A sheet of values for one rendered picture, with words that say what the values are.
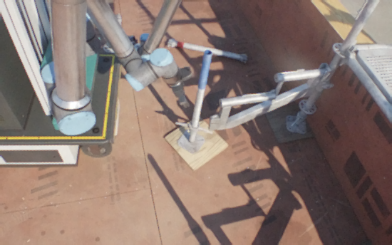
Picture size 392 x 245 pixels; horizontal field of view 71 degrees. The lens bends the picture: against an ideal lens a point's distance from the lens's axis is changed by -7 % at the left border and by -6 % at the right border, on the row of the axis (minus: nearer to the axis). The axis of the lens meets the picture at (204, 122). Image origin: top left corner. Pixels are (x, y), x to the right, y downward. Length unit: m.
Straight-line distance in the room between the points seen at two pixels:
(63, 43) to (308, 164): 1.68
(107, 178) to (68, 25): 1.09
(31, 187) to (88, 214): 0.38
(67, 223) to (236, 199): 0.98
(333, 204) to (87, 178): 1.54
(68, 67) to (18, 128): 0.73
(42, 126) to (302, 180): 1.60
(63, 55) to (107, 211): 0.99
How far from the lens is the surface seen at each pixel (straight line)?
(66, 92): 1.17
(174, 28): 2.81
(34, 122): 1.76
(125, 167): 1.86
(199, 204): 1.77
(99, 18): 1.18
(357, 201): 2.07
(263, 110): 1.86
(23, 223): 1.87
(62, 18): 0.97
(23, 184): 1.97
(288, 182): 1.99
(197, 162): 1.87
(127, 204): 1.77
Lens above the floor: 1.65
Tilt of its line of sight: 53 degrees down
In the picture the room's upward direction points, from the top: 13 degrees clockwise
